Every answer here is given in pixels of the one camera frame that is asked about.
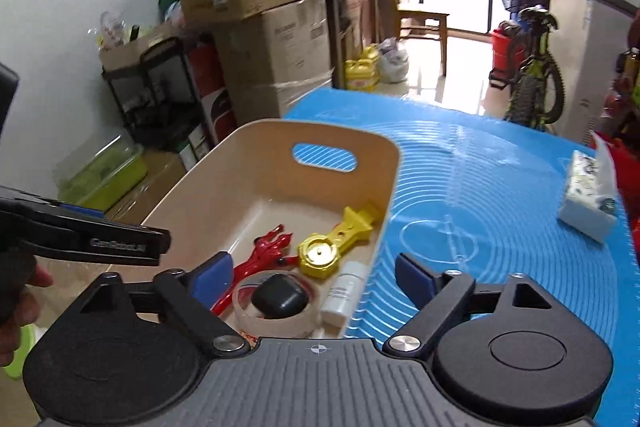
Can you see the clear tape roll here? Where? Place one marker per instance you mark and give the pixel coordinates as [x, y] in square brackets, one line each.
[250, 322]

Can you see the white tissue pack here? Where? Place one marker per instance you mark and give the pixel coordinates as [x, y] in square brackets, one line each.
[582, 207]

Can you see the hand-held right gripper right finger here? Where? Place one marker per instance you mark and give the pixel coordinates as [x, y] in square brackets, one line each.
[412, 278]

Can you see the beige plastic bin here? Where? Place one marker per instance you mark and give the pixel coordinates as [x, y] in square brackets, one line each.
[250, 177]

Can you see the red toy trident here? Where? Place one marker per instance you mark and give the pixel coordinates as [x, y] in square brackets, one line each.
[267, 244]

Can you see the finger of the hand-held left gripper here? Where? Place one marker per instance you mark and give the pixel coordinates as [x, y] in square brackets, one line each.
[125, 244]
[82, 212]

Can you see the small white bottle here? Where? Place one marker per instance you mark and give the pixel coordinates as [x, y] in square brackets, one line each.
[342, 294]

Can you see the black earbud case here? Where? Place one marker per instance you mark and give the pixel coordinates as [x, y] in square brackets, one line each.
[280, 297]

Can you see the bicycle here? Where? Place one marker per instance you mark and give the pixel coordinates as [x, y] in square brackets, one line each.
[537, 77]

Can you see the small cluttered cardboard box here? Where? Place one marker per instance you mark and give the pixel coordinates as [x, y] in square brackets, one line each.
[130, 49]

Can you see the low cardboard box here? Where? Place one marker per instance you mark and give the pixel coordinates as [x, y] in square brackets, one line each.
[155, 182]

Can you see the person's left hand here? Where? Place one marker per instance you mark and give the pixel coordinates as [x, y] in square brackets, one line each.
[25, 312]

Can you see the green plastic container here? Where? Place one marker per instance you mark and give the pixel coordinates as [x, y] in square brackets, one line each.
[100, 177]

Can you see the yellow oil jug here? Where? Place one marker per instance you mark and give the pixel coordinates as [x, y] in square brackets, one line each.
[361, 74]

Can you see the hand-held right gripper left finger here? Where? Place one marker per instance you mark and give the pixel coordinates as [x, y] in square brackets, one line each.
[212, 276]

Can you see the blue silicone mat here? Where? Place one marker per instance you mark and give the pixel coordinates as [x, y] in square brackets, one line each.
[500, 207]

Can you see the light green plastic object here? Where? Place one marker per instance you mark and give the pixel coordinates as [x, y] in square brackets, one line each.
[20, 357]

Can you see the yellow toy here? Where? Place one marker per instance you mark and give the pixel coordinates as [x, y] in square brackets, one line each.
[320, 257]

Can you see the black shelf rack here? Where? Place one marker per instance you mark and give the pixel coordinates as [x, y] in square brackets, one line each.
[155, 107]

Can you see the large cardboard box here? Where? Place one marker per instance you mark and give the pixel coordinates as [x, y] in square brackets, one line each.
[280, 42]

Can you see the brown wooden cabinet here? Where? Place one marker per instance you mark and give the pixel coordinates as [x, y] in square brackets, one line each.
[357, 22]

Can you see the white plastic bag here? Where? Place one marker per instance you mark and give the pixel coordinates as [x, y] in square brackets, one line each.
[394, 64]

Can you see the wooden chair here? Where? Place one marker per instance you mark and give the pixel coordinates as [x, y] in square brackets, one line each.
[422, 19]

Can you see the taped cardboard box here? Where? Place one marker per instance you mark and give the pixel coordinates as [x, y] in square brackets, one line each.
[280, 102]

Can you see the white cabinet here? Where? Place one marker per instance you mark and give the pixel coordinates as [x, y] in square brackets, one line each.
[590, 57]

